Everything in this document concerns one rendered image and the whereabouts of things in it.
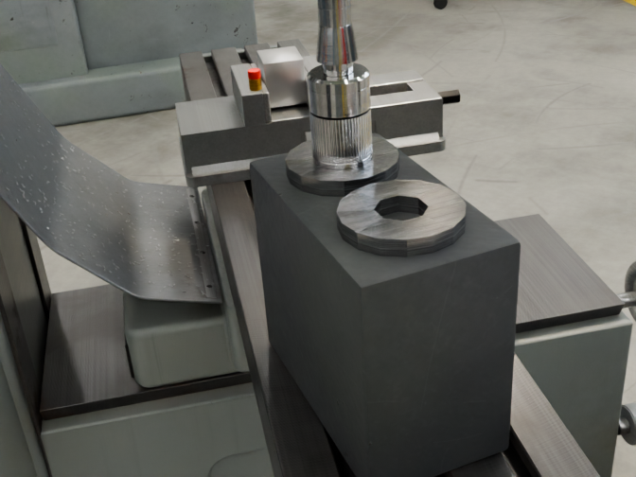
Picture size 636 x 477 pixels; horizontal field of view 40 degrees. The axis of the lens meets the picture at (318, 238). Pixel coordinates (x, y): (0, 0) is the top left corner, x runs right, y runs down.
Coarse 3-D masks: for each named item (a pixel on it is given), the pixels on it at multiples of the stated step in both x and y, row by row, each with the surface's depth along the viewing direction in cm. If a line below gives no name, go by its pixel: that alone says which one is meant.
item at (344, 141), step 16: (320, 96) 64; (336, 96) 63; (352, 96) 64; (368, 96) 65; (320, 112) 65; (336, 112) 64; (352, 112) 64; (368, 112) 66; (320, 128) 65; (336, 128) 65; (352, 128) 65; (368, 128) 66; (320, 144) 66; (336, 144) 65; (352, 144) 65; (368, 144) 67; (320, 160) 67; (336, 160) 66; (352, 160) 66; (368, 160) 67
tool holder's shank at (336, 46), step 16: (320, 0) 62; (336, 0) 61; (320, 16) 62; (336, 16) 62; (320, 32) 63; (336, 32) 62; (352, 32) 63; (320, 48) 63; (336, 48) 63; (352, 48) 63; (336, 64) 63; (352, 64) 64
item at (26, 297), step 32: (0, 224) 104; (0, 256) 99; (32, 256) 121; (0, 288) 96; (32, 288) 119; (0, 320) 96; (32, 320) 115; (0, 352) 97; (32, 352) 111; (0, 384) 98; (32, 384) 106; (0, 416) 99; (32, 416) 104; (0, 448) 100; (32, 448) 105
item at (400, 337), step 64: (256, 192) 72; (320, 192) 65; (384, 192) 62; (448, 192) 62; (320, 256) 60; (384, 256) 57; (448, 256) 57; (512, 256) 58; (320, 320) 64; (384, 320) 56; (448, 320) 58; (512, 320) 61; (320, 384) 68; (384, 384) 59; (448, 384) 61; (384, 448) 61; (448, 448) 64
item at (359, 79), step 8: (360, 64) 66; (312, 72) 65; (320, 72) 65; (352, 72) 64; (360, 72) 64; (368, 72) 65; (312, 80) 64; (320, 80) 63; (328, 80) 63; (336, 80) 63; (344, 80) 63; (352, 80) 63; (360, 80) 63; (368, 80) 65; (312, 88) 64; (320, 88) 64; (328, 88) 63; (336, 88) 63; (344, 88) 63; (352, 88) 63; (360, 88) 64
